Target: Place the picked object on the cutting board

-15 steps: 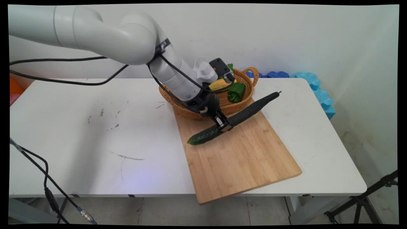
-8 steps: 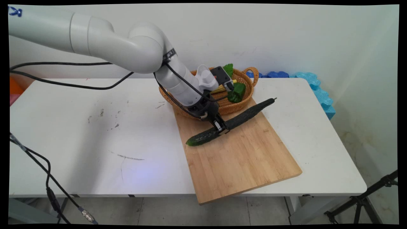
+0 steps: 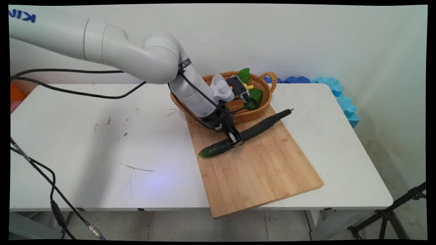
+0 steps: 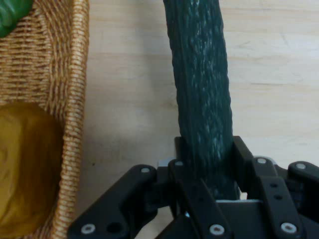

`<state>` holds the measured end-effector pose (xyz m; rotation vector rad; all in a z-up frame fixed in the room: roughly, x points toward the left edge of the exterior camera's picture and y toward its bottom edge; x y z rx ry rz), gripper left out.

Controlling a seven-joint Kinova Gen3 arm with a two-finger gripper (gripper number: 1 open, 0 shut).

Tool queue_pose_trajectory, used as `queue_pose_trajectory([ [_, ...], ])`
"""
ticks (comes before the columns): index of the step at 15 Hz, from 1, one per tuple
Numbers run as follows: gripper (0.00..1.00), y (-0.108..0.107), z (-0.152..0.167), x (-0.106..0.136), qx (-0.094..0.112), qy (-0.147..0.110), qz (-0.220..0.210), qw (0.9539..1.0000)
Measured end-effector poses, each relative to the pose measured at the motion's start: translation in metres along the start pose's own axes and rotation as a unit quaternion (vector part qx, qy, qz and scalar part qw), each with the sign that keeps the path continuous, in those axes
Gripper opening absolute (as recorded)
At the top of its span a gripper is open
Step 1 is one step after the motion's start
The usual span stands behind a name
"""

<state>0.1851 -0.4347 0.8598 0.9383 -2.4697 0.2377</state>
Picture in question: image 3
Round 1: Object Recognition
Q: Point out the black velcro cable strap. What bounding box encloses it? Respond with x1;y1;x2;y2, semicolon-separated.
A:
177;58;193;74

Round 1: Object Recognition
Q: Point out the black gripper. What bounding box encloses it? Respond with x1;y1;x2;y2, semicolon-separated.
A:
204;114;245;147

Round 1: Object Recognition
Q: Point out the grey table leg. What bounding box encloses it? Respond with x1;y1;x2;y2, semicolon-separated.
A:
9;212;66;240

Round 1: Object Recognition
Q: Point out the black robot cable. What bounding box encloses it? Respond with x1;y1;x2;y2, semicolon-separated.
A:
9;76;220;240
9;68;251;240

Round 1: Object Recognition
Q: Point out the white table leg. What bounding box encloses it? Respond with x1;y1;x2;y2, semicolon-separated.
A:
307;209;375;241

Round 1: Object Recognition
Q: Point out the black tripod stand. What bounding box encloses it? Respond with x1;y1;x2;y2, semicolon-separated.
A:
347;182;427;240

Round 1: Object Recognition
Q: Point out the wooden cutting board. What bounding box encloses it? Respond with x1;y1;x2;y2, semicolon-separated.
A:
186;104;324;219

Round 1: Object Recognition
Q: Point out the green bell pepper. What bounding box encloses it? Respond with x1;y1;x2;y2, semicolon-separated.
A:
245;88;264;110

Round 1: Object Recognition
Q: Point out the light blue foam mat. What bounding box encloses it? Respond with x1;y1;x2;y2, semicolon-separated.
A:
311;77;360;128

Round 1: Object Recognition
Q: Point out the long dark green cucumber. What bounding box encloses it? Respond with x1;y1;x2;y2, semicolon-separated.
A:
198;109;294;158

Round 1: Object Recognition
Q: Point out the orange plastic box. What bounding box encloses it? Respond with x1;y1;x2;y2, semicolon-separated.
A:
10;83;26;102

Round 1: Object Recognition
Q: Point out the woven wicker basket with handles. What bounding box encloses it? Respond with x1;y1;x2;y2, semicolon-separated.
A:
170;71;277;124

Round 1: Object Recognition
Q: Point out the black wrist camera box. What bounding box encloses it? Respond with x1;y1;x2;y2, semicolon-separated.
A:
227;76;251;102

